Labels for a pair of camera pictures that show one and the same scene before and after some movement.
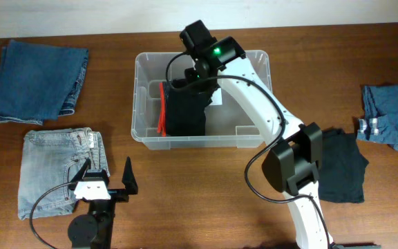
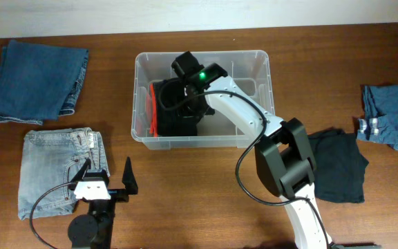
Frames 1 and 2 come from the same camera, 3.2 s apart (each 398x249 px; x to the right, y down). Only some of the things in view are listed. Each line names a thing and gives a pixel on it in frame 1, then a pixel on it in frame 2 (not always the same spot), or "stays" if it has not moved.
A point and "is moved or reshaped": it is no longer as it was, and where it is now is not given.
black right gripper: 193,75 → 184,104
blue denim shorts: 390,117 stays
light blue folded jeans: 50,158 stays
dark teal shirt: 341,174 stays
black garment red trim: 182,113 is moved or reshaped
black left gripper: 117,193 stays
